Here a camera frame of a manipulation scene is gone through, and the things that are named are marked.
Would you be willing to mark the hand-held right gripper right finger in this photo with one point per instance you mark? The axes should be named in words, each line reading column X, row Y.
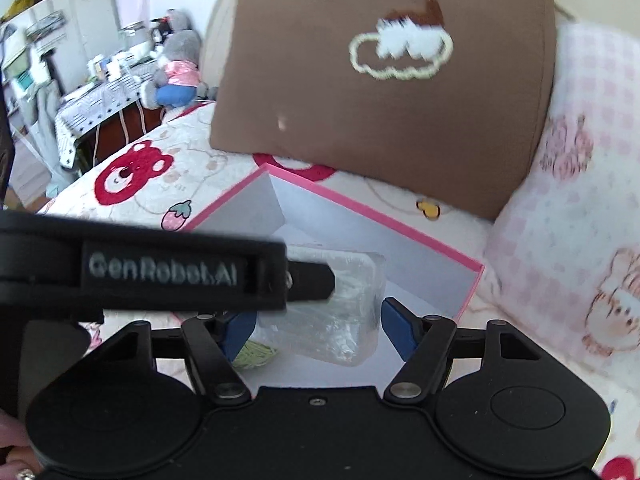
column 397, row 331

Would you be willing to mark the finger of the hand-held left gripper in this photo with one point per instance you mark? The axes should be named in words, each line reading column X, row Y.
column 312, row 281

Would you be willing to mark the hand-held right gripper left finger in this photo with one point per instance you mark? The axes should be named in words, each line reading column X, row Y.
column 240, row 334

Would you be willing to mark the green yarn ball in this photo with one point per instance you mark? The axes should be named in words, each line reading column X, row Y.
column 257, row 357

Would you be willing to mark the clear cotton swab box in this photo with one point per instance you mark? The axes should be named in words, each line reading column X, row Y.
column 340, row 305

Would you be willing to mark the pink cardboard box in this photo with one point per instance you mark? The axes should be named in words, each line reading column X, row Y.
column 380, row 255

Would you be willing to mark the person's left hand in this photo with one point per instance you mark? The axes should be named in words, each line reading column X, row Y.
column 12, row 450

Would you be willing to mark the patterned tablecloth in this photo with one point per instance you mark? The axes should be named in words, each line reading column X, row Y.
column 95, row 105

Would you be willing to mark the brown pillow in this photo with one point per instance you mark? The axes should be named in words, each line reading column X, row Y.
column 390, row 125

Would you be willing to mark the pink checked pillow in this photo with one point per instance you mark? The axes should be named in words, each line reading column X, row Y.
column 570, row 220

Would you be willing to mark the grey plush toy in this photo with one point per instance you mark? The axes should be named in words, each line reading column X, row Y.
column 177, row 70

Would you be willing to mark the white cabinet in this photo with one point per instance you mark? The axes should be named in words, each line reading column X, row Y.
column 65, row 25

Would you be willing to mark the beige headboard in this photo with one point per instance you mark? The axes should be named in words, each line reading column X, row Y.
column 217, row 45

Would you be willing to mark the black and white plush toy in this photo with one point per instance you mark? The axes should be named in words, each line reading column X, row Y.
column 162, row 27

